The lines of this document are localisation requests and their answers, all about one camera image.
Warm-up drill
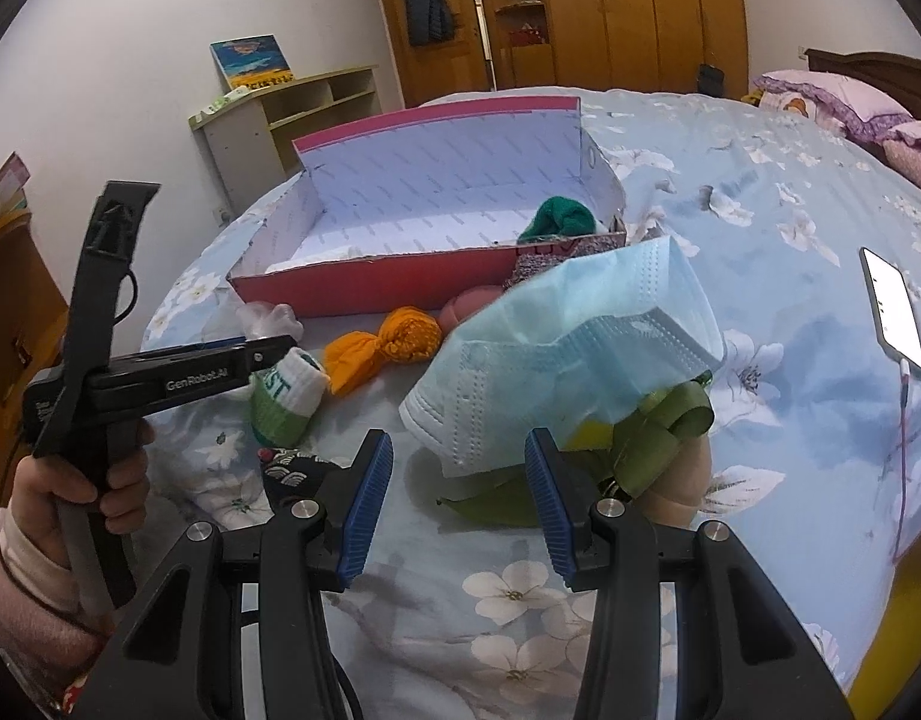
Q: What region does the blue floral blanket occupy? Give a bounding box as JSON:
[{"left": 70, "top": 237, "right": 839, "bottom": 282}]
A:
[{"left": 141, "top": 86, "right": 921, "bottom": 720}]

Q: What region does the orange sock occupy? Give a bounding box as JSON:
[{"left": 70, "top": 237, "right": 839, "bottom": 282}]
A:
[{"left": 323, "top": 305, "right": 440, "bottom": 397}]

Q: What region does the stack of papers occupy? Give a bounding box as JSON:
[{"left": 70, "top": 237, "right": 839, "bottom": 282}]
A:
[{"left": 0, "top": 152, "right": 31, "bottom": 227}]

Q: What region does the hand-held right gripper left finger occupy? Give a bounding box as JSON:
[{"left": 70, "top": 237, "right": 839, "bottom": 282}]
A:
[{"left": 71, "top": 429, "right": 395, "bottom": 720}]

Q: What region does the smartphone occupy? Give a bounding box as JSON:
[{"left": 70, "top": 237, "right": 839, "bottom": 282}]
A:
[{"left": 859, "top": 246, "right": 921, "bottom": 380}]

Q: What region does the blue yellow painting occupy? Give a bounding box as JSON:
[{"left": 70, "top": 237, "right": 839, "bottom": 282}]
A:
[{"left": 210, "top": 35, "right": 297, "bottom": 90}]

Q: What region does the yellow sponge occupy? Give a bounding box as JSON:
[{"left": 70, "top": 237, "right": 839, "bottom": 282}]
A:
[{"left": 571, "top": 420, "right": 620, "bottom": 452}]

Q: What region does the green white packet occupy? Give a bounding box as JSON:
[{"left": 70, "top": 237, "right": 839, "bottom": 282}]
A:
[{"left": 196, "top": 86, "right": 253, "bottom": 119}]

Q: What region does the white cardboard box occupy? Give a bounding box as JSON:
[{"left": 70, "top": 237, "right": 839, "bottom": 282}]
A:
[{"left": 226, "top": 96, "right": 628, "bottom": 316}]

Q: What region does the dark hanging jacket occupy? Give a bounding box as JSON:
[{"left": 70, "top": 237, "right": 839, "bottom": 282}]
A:
[{"left": 400, "top": 0, "right": 458, "bottom": 48}]

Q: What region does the white green sock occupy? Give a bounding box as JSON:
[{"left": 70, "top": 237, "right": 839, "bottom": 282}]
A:
[{"left": 250, "top": 347, "right": 331, "bottom": 446}]

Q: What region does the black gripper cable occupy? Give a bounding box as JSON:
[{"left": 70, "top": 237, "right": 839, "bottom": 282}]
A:
[{"left": 109, "top": 266, "right": 141, "bottom": 332}]

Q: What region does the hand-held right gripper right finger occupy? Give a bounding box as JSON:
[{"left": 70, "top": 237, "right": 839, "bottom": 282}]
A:
[{"left": 524, "top": 427, "right": 856, "bottom": 720}]

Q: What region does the black patterned cloth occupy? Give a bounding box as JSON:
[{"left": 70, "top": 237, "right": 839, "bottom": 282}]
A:
[{"left": 257, "top": 446, "right": 356, "bottom": 512}]

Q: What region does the wooden wardrobe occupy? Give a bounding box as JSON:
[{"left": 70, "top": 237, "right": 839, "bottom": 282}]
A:
[{"left": 340, "top": 0, "right": 761, "bottom": 110}]

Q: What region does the beige makeup sponge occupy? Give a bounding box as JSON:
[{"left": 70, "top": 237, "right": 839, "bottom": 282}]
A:
[{"left": 644, "top": 439, "right": 713, "bottom": 530}]

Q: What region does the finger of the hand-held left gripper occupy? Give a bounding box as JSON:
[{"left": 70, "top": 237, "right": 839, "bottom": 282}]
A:
[{"left": 235, "top": 335, "right": 300, "bottom": 385}]

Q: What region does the dark wooden headboard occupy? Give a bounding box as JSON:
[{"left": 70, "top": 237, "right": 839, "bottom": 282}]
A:
[{"left": 805, "top": 49, "right": 921, "bottom": 89}]

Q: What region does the person's left hand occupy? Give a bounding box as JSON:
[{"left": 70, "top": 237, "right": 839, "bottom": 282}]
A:
[{"left": 10, "top": 418, "right": 151, "bottom": 595}]

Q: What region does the grey scouring pad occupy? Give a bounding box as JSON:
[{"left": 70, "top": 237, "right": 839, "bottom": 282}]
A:
[{"left": 503, "top": 232, "right": 628, "bottom": 290}]

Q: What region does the pink ruffled pillow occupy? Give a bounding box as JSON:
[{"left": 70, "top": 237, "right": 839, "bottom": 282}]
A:
[
  {"left": 882, "top": 120, "right": 921, "bottom": 200},
  {"left": 752, "top": 69, "right": 916, "bottom": 137}
]

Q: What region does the charging cable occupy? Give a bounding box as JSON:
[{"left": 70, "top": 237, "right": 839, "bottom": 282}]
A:
[{"left": 886, "top": 360, "right": 917, "bottom": 565}]

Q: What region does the beige shelf desk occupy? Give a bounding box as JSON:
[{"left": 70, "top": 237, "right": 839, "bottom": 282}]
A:
[{"left": 189, "top": 64, "right": 383, "bottom": 179}]

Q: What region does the clear plastic bag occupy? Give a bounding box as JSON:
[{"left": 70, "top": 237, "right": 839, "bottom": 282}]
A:
[{"left": 235, "top": 300, "right": 305, "bottom": 344}]

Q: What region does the wooden cabinet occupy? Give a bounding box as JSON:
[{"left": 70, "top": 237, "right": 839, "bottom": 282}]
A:
[{"left": 0, "top": 210, "right": 73, "bottom": 462}]

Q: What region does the green ribbon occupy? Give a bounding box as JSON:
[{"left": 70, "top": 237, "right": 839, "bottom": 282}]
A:
[{"left": 436, "top": 379, "right": 715, "bottom": 530}]

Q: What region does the blue face mask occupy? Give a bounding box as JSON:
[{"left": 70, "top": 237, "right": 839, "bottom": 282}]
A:
[{"left": 398, "top": 235, "right": 726, "bottom": 479}]

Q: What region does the person's left forearm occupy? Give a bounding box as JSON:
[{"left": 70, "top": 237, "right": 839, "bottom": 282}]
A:
[{"left": 0, "top": 508, "right": 120, "bottom": 698}]

